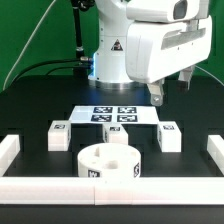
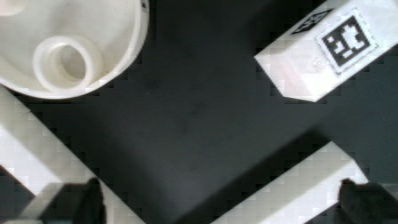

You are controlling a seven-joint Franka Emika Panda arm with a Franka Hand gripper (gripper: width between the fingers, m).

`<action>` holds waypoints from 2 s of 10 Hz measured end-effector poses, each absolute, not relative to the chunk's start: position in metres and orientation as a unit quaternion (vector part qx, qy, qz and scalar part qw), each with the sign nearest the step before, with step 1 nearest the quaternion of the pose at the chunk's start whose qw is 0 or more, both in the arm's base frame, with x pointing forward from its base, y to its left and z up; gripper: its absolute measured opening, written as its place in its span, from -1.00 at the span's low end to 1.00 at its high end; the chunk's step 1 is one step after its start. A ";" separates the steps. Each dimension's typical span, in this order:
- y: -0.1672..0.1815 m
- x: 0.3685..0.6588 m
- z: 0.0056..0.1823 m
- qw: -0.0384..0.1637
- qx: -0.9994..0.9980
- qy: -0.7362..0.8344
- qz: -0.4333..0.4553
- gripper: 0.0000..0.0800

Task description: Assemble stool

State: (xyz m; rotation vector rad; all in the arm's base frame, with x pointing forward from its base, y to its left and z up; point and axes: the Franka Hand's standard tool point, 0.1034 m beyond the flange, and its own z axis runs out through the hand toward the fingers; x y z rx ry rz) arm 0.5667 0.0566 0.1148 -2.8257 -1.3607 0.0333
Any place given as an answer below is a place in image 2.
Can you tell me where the white stool leg with tag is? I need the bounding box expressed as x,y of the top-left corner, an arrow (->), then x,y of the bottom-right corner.
254,0 -> 398,102

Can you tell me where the white U-shaped fence frame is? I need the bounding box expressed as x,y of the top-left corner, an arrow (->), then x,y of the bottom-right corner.
0,87 -> 368,224

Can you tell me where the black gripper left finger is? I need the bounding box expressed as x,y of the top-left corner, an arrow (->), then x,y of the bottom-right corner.
16,177 -> 109,224

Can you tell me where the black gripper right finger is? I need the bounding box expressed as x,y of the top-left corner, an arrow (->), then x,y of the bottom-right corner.
334,179 -> 398,224

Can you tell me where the white round stool seat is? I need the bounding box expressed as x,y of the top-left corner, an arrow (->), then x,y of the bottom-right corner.
0,0 -> 150,99

